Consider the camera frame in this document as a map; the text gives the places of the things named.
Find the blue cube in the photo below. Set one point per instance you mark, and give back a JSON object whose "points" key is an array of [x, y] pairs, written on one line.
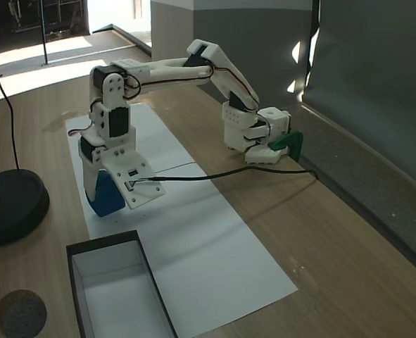
{"points": [[105, 197]]}

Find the dark brown open box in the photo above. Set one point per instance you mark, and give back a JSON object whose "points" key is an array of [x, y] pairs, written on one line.
{"points": [[77, 281]]}

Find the black round stand base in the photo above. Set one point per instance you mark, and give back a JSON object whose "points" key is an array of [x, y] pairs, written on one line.
{"points": [[14, 207]]}

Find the blue metal pole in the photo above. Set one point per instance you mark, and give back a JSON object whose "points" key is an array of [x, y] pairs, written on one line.
{"points": [[44, 31]]}

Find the green table clamp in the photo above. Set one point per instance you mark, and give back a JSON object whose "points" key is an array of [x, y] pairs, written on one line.
{"points": [[288, 141]]}

